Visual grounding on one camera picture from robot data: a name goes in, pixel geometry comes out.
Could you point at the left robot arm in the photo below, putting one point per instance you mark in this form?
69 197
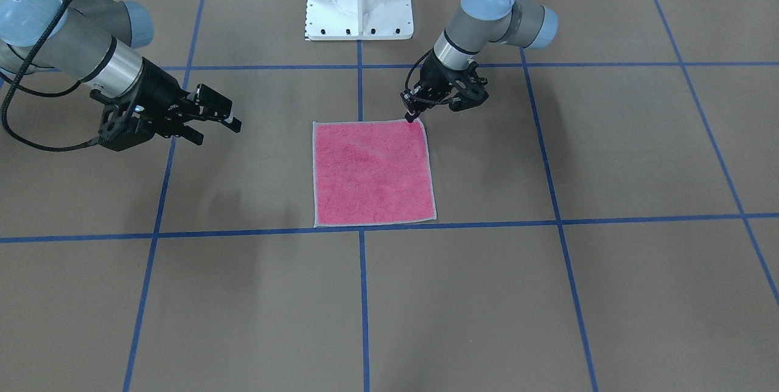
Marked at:
524 24

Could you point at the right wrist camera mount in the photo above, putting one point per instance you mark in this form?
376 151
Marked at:
120 129

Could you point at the pink and grey towel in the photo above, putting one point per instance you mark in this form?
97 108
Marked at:
371 173

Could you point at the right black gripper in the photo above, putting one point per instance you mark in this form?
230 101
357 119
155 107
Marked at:
159 91

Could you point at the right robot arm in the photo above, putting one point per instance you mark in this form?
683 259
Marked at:
96 43

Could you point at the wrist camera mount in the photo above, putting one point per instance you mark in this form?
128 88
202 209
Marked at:
120 129
470 88

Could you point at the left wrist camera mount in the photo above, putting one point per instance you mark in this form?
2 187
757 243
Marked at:
470 88

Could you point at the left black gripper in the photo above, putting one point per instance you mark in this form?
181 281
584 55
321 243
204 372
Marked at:
436 72

